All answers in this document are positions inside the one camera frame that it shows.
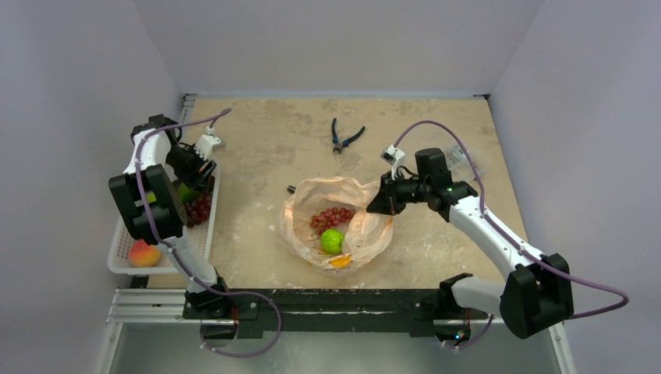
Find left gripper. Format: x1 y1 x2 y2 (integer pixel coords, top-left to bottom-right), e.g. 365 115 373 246
164 145 215 194

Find light red fake grape bunch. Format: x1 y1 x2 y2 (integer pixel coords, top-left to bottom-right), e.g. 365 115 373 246
309 207 356 235

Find translucent orange plastic bag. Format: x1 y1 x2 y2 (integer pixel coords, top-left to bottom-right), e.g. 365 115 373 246
278 177 394 273

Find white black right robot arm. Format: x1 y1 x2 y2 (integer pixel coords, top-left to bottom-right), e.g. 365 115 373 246
366 146 574 339

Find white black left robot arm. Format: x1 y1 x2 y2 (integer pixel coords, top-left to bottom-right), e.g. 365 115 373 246
108 109 232 319

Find green fake apple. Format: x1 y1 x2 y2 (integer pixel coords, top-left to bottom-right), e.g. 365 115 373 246
177 182 200 204

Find dark red fake grape bunch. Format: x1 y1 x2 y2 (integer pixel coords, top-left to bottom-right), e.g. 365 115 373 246
184 187 214 228

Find red yellow fake peach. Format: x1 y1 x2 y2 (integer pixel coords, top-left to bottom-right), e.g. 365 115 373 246
128 240 162 268

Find white plastic perforated basket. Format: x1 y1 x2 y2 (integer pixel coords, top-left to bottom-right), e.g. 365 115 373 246
107 167 220 276

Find clear plastic screw box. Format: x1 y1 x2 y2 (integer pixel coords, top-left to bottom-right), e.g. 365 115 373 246
445 145 475 182

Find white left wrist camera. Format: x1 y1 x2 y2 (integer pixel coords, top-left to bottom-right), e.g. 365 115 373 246
193 134 225 161

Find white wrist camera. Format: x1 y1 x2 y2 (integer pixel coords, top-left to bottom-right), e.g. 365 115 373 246
380 145 406 180
193 134 225 161

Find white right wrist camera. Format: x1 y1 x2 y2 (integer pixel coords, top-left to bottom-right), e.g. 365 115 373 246
380 145 406 180

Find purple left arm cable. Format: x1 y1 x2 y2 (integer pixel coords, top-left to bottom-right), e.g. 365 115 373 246
134 107 283 359

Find blue handled pliers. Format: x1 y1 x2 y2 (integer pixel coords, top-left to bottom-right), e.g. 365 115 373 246
330 117 366 155

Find black metal base rail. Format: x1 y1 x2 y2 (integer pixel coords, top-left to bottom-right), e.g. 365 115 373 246
182 288 487 343

